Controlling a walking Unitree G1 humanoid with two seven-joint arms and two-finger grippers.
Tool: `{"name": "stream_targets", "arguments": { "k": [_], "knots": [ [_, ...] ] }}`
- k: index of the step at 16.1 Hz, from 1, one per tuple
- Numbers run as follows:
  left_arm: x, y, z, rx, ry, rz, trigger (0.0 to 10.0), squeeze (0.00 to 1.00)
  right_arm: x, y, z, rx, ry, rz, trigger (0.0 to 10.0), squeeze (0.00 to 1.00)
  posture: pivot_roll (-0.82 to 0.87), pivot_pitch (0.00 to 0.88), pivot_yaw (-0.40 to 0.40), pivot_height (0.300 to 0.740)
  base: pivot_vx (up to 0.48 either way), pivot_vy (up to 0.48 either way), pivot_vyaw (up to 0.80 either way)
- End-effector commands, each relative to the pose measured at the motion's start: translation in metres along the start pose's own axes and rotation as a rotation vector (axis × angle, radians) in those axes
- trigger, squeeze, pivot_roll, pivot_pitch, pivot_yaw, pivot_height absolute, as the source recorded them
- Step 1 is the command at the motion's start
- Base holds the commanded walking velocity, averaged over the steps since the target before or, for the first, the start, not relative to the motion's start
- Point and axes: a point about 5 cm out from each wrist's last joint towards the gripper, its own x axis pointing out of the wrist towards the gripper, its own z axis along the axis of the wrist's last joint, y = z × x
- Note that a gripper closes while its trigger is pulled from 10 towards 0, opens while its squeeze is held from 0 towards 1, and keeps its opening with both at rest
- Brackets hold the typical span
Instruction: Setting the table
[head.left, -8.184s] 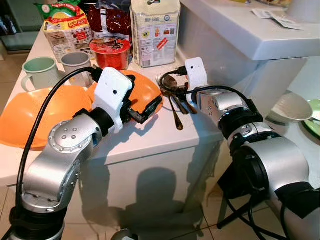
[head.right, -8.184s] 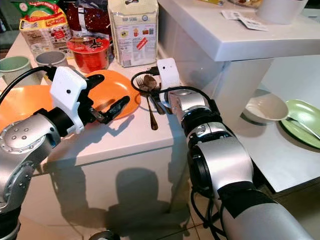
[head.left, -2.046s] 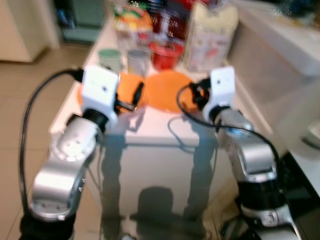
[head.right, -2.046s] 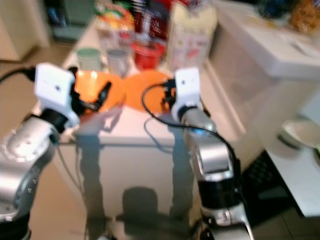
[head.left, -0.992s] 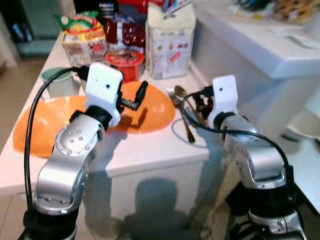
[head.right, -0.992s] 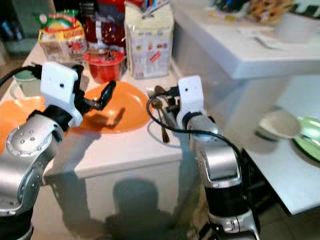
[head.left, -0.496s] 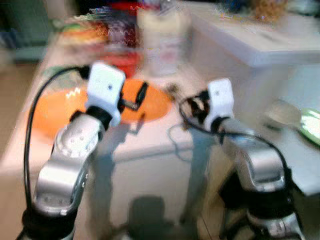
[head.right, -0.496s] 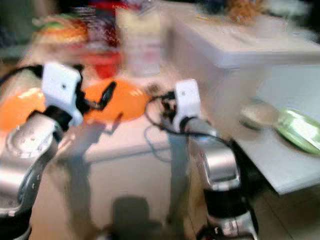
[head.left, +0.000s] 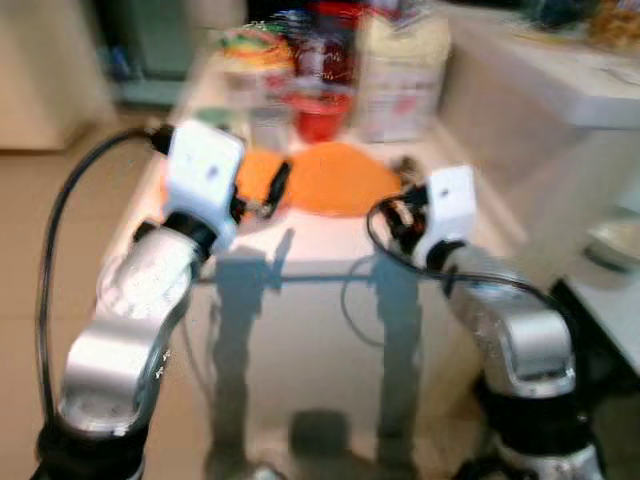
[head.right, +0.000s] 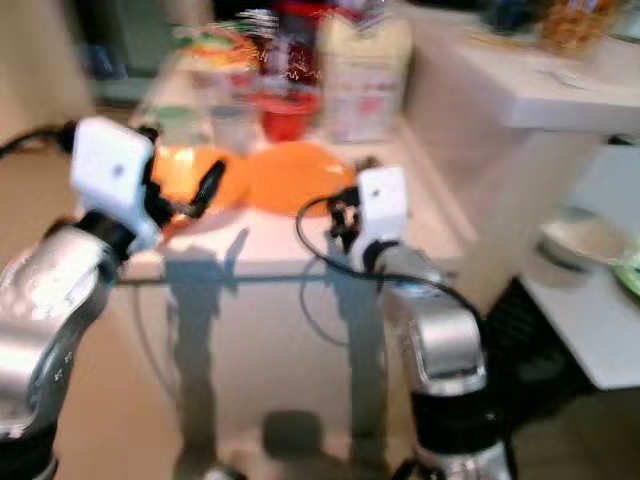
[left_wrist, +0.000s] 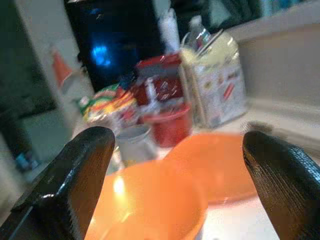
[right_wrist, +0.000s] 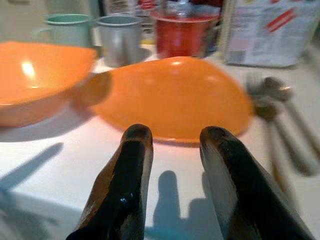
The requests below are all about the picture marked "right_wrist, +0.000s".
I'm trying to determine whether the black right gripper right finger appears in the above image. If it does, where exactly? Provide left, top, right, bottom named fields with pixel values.
left=199, top=125, right=316, bottom=240

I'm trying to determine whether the silver metal fork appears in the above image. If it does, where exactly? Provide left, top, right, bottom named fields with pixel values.
left=246, top=73, right=318, bottom=177

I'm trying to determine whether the grey mug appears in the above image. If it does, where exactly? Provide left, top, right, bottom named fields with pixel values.
left=94, top=15, right=143, bottom=68

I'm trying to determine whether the silver metal spoon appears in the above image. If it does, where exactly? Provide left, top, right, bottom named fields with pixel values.
left=253, top=98, right=296, bottom=198
left=262, top=76, right=320, bottom=156

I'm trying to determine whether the green mug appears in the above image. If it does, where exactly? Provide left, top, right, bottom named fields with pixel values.
left=32, top=13, right=92, bottom=48

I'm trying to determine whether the orange bowl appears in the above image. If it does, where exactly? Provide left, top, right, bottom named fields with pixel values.
left=0, top=41, right=98, bottom=128

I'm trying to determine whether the dark red snack bag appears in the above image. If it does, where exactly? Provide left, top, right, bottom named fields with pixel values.
left=189, top=0, right=223, bottom=8

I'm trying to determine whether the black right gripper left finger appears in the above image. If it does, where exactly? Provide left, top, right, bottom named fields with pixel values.
left=66, top=123, right=154, bottom=240

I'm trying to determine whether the clear plastic bottle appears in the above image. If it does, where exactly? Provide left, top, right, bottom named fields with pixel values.
left=162, top=0, right=193, bottom=18

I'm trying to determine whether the cream cracker bag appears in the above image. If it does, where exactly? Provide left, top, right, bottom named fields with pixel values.
left=222, top=0, right=320, bottom=68

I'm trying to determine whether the red tub with clear lid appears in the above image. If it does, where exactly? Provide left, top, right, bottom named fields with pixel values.
left=151, top=9, right=221, bottom=60

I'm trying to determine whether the orange plate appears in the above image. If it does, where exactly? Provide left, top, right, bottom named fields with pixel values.
left=74, top=56, right=256, bottom=148

